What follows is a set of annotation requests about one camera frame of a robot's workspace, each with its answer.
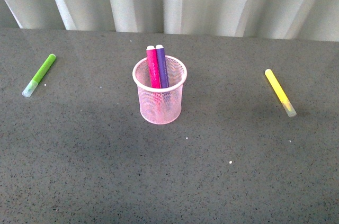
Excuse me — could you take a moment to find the green marker pen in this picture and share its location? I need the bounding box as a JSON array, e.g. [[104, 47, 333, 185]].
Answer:
[[22, 54, 56, 97]]

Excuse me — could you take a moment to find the pink mesh cup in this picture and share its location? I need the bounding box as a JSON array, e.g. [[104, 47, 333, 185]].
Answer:
[[132, 56, 188, 124]]

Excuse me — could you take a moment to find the pink marker pen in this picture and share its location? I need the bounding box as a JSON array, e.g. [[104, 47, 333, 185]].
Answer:
[[146, 46, 161, 88]]

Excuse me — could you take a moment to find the purple marker pen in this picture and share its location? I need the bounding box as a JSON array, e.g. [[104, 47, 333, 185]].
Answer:
[[156, 44, 170, 88]]

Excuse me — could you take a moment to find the yellow marker pen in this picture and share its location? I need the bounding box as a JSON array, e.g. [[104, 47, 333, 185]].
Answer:
[[264, 69, 297, 118]]

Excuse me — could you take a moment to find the white pleated curtain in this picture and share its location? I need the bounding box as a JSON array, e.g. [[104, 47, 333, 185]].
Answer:
[[1, 0, 338, 41]]

